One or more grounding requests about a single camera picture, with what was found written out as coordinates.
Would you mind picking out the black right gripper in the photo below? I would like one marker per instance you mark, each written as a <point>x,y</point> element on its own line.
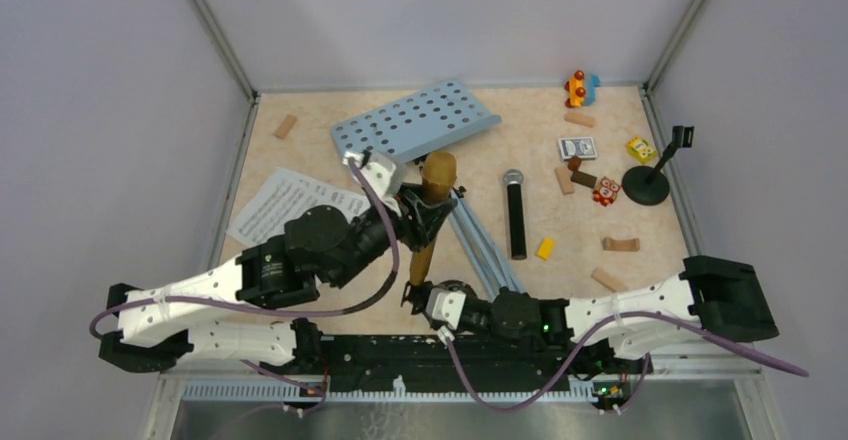
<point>420,302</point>

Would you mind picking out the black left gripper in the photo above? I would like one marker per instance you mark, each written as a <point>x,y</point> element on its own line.
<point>425,220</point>

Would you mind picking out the gold microphone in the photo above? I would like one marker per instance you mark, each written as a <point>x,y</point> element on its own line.
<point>438,176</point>

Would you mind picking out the silver black microphone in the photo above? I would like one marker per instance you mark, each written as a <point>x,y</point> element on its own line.
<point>513,180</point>

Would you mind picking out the sheet music page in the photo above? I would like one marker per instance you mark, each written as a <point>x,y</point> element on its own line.
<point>350,203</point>
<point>265,215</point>

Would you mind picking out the black stand for gold microphone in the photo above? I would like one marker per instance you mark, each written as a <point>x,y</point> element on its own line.
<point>648,186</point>

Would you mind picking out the black stand for silver microphone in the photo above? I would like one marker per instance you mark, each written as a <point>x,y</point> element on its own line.
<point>454,286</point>

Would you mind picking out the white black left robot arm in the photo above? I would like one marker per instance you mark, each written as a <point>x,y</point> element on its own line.
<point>243,309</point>

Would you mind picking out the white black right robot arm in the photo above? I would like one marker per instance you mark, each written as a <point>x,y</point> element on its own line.
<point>713,298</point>

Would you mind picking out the yellow toy brick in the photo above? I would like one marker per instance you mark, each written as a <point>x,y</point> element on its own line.
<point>545,248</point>

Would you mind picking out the wooden block by cards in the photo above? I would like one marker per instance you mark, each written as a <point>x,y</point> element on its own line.
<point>563,175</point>

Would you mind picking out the wooden block back left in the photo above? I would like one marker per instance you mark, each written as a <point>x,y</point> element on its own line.
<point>285,127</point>

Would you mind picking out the dark brown wooden block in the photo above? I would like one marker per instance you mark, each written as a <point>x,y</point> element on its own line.
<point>579,177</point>

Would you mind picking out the blue playing card box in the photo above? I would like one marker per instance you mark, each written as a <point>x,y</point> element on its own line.
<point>580,147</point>

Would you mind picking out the owl figure toy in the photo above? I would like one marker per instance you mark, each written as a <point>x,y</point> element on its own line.
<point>606,191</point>

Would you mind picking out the wooden arch block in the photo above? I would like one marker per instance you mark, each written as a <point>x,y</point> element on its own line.
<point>621,245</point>

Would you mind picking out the wooden block front right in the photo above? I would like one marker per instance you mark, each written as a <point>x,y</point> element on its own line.
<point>609,281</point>

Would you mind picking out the colourful toy block figure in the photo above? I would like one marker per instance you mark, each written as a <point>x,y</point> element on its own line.
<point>581,89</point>

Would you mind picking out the yellow small toy box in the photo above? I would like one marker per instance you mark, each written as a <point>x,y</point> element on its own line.
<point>641,150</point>

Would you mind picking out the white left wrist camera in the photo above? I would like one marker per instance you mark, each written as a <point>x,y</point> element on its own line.
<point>384,174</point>

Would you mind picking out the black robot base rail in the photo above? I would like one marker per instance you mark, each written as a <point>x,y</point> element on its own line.
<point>371,364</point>

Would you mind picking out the wooden block near back wall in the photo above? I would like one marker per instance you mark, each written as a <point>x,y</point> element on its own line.
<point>580,119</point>

